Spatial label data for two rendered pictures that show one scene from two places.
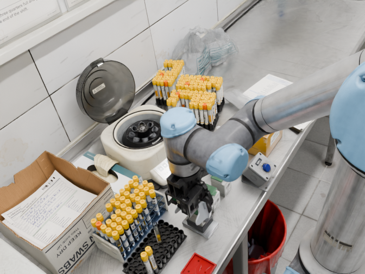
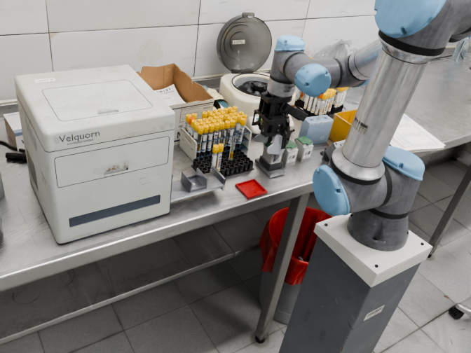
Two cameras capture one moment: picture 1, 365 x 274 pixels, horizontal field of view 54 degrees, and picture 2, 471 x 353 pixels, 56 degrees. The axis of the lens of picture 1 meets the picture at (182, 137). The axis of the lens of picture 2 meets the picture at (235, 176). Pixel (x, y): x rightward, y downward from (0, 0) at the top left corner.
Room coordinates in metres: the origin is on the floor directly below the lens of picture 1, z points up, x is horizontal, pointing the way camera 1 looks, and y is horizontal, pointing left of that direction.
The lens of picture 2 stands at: (-0.55, -0.13, 1.64)
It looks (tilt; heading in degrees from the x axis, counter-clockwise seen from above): 35 degrees down; 11
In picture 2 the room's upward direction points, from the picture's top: 10 degrees clockwise
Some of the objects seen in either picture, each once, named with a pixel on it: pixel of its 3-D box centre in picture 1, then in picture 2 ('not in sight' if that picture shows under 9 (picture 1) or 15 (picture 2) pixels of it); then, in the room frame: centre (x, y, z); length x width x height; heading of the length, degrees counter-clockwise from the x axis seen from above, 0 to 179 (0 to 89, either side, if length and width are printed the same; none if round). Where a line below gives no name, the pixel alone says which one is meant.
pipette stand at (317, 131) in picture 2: not in sight; (315, 132); (0.82, -0.11, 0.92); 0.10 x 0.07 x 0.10; 134
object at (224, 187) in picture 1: (220, 182); (303, 148); (0.71, -0.09, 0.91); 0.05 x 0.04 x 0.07; 49
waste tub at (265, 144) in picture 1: (257, 131); (356, 132); (0.90, -0.25, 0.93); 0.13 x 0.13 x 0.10; 48
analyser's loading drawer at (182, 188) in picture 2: not in sight; (186, 184); (0.35, 0.17, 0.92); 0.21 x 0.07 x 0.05; 139
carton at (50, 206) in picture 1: (54, 210); (160, 104); (0.68, 0.40, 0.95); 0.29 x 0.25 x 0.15; 49
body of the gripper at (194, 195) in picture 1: (186, 185); (273, 113); (0.58, 0.01, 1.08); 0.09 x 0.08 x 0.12; 137
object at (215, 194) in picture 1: (209, 198); (287, 153); (0.66, -0.05, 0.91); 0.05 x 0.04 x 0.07; 49
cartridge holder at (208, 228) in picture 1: (200, 221); (270, 163); (0.60, -0.01, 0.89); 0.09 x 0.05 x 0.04; 47
